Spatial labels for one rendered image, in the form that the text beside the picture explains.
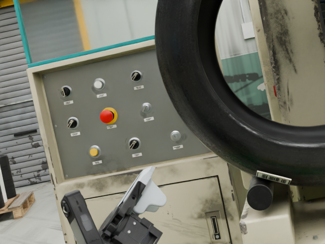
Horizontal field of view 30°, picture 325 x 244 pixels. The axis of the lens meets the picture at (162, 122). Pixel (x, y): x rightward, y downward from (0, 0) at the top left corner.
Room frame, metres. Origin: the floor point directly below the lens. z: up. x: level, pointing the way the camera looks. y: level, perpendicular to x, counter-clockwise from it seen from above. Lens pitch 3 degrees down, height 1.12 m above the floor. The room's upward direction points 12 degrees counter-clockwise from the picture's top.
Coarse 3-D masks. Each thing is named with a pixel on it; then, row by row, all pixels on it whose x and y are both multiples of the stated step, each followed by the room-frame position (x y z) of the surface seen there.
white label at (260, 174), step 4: (260, 172) 1.04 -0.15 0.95; (264, 172) 1.04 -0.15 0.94; (256, 176) 1.07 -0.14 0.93; (260, 176) 1.06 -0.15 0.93; (264, 176) 1.06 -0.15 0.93; (268, 176) 1.05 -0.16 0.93; (272, 176) 1.04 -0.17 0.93; (276, 176) 1.03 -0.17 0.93; (280, 176) 1.03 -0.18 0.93; (272, 180) 1.07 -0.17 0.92; (276, 180) 1.06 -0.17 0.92; (280, 180) 1.05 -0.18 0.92; (284, 180) 1.04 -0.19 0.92; (288, 180) 1.03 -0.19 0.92; (288, 184) 1.06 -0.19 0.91
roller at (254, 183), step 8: (256, 184) 1.06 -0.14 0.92; (264, 184) 1.06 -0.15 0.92; (272, 184) 1.12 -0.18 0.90; (248, 192) 1.05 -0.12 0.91; (256, 192) 1.05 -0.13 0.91; (264, 192) 1.04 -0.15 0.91; (272, 192) 1.07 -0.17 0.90; (248, 200) 1.05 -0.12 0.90; (256, 200) 1.05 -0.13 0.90; (264, 200) 1.04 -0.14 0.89; (256, 208) 1.05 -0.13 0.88; (264, 208) 1.05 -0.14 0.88
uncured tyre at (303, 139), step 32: (160, 0) 1.10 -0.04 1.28; (192, 0) 1.05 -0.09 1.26; (160, 32) 1.09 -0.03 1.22; (192, 32) 1.05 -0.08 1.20; (160, 64) 1.10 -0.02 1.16; (192, 64) 1.05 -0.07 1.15; (192, 96) 1.06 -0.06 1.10; (224, 96) 1.31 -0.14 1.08; (192, 128) 1.10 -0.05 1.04; (224, 128) 1.05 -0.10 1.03; (256, 128) 1.30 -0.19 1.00; (288, 128) 1.29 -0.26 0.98; (320, 128) 1.27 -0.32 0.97; (224, 160) 1.11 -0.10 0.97; (256, 160) 1.04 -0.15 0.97; (288, 160) 1.03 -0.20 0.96; (320, 160) 1.02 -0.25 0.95
